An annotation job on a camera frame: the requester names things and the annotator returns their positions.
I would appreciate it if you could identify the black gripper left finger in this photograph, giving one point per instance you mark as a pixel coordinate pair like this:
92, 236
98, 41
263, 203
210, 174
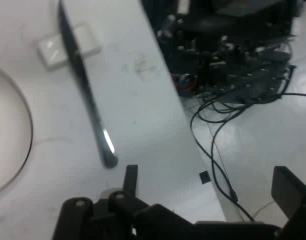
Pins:
118, 212

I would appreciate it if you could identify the black electronics unit on floor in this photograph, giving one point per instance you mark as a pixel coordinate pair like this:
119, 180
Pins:
218, 50

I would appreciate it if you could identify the small black tape marker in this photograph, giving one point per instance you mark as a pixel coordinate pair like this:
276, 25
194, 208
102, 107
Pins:
205, 177

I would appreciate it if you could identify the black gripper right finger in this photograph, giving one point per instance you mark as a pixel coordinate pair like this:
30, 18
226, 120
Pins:
293, 195

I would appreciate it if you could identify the white plate with black rim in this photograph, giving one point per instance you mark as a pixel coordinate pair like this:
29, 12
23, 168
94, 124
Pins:
5, 125

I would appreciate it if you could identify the silver table knife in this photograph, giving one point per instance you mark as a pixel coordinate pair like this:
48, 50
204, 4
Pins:
88, 92

